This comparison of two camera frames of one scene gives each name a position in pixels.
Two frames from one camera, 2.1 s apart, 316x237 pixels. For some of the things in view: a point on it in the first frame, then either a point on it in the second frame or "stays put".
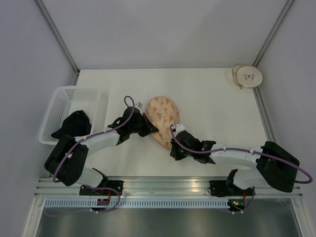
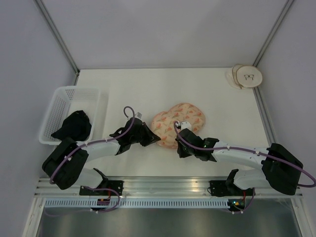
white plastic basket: x=66 y=100 stays put
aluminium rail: x=160 y=187 stays put
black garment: x=77 y=124 stays put
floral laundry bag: x=164 y=113 → x=163 y=124
